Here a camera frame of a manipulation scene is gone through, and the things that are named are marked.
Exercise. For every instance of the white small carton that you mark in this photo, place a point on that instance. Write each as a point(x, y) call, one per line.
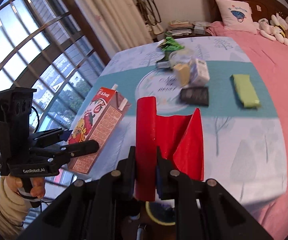
point(199, 74)

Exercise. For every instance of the hanging bag on wall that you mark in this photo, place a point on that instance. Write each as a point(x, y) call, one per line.
point(151, 15)

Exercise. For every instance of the red paper box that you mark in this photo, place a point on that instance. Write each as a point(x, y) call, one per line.
point(180, 138)

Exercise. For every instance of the beige small carton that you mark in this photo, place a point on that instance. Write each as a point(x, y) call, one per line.
point(182, 72)

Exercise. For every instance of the white embroidered pillow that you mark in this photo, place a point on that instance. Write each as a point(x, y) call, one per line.
point(236, 15)

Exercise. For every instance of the window with metal grille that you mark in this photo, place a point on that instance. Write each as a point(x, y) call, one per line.
point(48, 45)

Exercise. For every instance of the stack of books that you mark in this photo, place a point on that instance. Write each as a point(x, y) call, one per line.
point(177, 28)

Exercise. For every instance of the yellow-rimmed trash bin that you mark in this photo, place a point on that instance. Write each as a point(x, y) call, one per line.
point(162, 214)

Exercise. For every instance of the strawberry milk carton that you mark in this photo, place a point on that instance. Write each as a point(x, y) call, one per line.
point(98, 121)

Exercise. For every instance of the black foil wrapper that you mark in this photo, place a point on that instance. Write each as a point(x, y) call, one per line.
point(195, 96)

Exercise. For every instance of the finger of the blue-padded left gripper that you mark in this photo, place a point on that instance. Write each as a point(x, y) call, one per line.
point(51, 135)
point(79, 149)

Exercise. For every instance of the pink bed sheet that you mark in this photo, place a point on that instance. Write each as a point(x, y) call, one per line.
point(270, 58)

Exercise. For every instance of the green snack packet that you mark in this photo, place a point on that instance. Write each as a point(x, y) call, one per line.
point(245, 91)

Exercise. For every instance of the clear plastic bottle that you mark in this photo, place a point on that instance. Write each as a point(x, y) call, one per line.
point(182, 56)

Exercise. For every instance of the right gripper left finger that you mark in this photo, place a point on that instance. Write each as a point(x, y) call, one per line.
point(119, 183)

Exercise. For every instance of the green crumpled snack bag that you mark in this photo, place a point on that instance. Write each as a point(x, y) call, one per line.
point(168, 45)

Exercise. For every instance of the white plush toy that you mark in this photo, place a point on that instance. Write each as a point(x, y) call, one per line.
point(275, 30)

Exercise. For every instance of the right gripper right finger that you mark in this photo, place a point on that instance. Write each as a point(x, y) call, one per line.
point(170, 182)

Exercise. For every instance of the cream curtain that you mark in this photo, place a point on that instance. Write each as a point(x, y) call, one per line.
point(118, 24)

